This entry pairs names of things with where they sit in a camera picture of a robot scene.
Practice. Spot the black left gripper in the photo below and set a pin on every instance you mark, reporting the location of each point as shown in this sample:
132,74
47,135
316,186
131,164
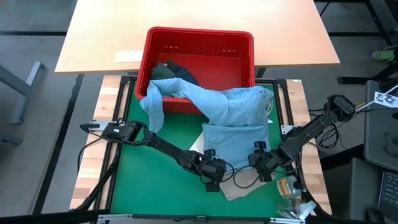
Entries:
207,174

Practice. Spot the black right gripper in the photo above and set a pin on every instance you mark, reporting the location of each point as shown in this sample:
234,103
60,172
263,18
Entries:
267,163

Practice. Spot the khaki shorts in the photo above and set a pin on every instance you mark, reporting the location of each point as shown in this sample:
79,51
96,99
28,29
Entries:
239,191

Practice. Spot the light blue jeans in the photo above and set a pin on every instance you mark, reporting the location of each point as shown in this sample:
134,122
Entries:
236,109

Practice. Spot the dark green garment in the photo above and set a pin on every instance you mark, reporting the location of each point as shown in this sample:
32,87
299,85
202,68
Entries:
161,72

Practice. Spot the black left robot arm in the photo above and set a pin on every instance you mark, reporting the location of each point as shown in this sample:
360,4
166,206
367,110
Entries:
168,147

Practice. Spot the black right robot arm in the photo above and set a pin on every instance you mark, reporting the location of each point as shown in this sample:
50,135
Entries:
311,129

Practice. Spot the red plastic laundry bin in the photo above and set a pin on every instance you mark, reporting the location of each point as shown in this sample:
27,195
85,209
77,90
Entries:
214,71

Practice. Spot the clear bottle orange label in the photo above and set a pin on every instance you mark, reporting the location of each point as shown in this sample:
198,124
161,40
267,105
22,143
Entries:
289,186

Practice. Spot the clear spray bottle white nozzle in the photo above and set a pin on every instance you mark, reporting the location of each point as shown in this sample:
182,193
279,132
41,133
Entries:
298,208

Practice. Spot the green table mat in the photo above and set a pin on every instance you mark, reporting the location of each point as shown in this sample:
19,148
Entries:
149,186

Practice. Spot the silver aluminium bar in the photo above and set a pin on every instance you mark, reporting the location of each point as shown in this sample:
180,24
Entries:
115,217
287,221

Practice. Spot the grey side desk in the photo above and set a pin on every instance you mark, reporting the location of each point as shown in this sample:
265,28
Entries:
362,186

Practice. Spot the navy blue garment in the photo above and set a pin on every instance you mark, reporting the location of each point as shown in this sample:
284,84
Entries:
185,74

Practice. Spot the grey chair seat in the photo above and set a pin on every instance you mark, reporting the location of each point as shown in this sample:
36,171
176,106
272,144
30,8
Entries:
379,130

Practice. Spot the black computer mouse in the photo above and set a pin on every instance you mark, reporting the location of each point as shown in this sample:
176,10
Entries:
374,216

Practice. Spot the black keyboard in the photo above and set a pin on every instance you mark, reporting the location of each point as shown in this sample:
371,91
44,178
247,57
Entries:
390,189

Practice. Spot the light wood desk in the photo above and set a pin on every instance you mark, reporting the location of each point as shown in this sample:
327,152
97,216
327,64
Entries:
280,31

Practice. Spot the black white patterned card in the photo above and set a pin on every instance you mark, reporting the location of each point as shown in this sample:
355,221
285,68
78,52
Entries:
385,99

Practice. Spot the white label sticker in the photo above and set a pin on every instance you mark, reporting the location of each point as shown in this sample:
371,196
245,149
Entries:
127,56

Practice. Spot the person's foot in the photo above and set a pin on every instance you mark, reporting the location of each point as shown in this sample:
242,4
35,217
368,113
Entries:
383,55

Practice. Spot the grey metal table leg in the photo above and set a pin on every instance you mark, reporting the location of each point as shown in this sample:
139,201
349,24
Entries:
21,87

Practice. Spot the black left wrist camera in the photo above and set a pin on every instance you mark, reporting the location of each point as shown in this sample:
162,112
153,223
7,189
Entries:
219,170

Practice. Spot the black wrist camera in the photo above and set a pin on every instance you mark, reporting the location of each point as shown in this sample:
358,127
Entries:
253,158
219,170

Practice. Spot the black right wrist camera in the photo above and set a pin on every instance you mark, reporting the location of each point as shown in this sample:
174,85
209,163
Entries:
253,158

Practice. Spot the small black camera box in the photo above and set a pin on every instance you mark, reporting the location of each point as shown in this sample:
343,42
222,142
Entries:
201,219

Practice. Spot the black metal table frame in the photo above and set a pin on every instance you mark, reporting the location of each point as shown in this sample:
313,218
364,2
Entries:
109,186

